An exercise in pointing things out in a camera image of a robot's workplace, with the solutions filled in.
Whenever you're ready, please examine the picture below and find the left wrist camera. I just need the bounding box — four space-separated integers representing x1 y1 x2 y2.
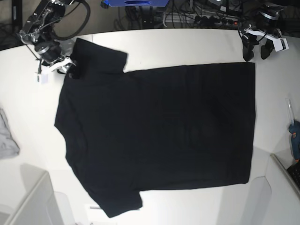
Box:
273 38 289 52

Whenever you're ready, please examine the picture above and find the black power strip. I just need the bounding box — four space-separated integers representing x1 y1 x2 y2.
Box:
194 16 238 26

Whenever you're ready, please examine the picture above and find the blue box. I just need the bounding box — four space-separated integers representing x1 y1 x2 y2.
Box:
104 0 169 7

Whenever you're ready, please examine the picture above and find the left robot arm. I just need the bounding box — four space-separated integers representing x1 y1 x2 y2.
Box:
238 0 289 62

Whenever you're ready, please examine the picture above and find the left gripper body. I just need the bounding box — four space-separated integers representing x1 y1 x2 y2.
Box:
239 11 283 44

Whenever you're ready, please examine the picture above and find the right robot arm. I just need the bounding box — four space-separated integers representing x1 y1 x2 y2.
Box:
18 0 90 81

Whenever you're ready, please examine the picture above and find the grey cloth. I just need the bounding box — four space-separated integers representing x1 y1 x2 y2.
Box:
0 108 20 159

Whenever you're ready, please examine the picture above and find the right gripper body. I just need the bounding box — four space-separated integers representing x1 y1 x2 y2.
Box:
34 41 72 72

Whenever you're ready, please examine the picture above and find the black T-shirt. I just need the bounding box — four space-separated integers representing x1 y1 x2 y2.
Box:
54 38 256 218

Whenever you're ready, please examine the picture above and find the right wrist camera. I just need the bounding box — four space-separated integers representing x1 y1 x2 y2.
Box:
36 74 48 85

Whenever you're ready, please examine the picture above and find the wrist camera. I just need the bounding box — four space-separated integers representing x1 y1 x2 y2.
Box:
36 74 48 85
273 38 289 52

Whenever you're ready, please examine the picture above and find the black keyboard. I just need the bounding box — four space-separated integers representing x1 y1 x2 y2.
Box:
287 162 300 187

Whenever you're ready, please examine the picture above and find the blue glue gun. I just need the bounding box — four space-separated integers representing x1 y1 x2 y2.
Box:
285 98 300 162

